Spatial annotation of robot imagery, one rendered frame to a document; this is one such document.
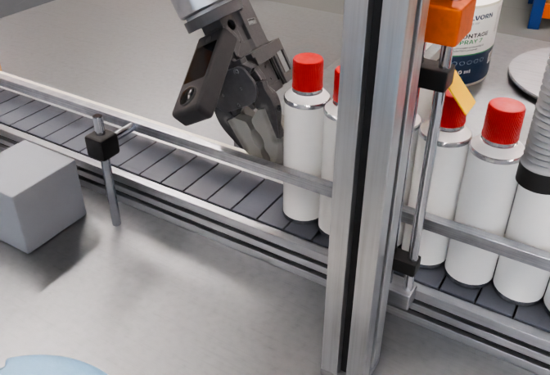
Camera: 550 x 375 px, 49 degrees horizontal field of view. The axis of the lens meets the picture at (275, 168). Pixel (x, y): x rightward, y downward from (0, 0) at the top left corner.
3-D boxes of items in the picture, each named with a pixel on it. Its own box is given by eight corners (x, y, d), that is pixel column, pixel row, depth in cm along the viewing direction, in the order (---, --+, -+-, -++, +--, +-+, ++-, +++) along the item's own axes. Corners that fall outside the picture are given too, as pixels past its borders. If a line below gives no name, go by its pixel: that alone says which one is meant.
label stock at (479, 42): (421, 97, 102) (434, 13, 94) (359, 56, 117) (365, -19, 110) (511, 76, 109) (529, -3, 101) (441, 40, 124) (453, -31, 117)
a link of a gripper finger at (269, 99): (295, 131, 70) (263, 62, 68) (288, 137, 69) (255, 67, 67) (265, 139, 73) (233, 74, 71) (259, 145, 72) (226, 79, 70)
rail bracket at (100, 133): (154, 205, 84) (139, 100, 75) (117, 233, 79) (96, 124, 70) (137, 198, 86) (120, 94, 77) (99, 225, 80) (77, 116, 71)
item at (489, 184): (498, 267, 66) (543, 100, 55) (485, 295, 62) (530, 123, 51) (452, 250, 68) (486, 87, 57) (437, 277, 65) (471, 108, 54)
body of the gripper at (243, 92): (300, 80, 74) (259, -12, 71) (263, 107, 67) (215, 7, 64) (255, 96, 79) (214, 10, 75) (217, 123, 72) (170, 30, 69)
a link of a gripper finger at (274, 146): (319, 153, 75) (289, 87, 73) (296, 175, 71) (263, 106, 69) (300, 157, 77) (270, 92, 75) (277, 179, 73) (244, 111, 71)
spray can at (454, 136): (455, 252, 68) (490, 88, 57) (432, 276, 65) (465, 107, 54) (416, 233, 71) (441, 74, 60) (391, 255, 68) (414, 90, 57)
